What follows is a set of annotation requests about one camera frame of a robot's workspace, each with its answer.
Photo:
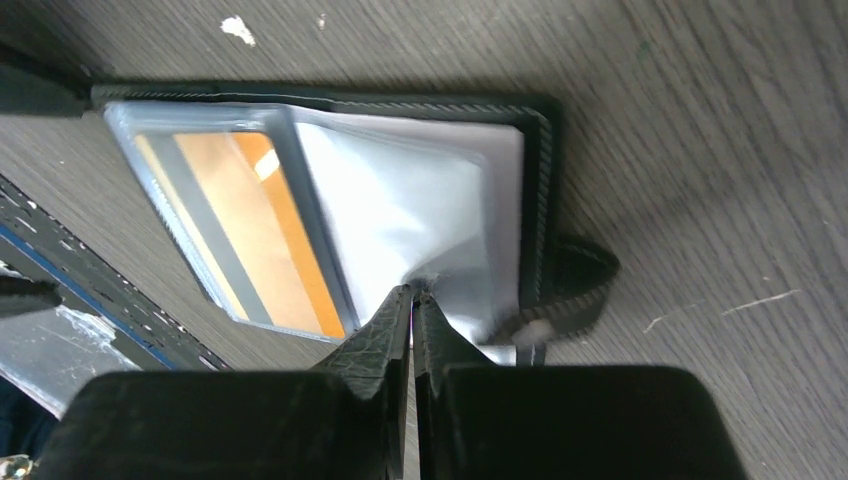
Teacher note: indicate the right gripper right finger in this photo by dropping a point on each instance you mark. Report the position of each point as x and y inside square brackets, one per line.
[437, 348]

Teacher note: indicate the orange card in holder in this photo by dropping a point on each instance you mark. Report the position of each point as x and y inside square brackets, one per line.
[245, 237]

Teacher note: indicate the black card holder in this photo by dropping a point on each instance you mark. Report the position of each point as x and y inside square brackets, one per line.
[455, 195]

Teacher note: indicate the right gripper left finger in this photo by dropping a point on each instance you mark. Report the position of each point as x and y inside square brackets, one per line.
[373, 365]

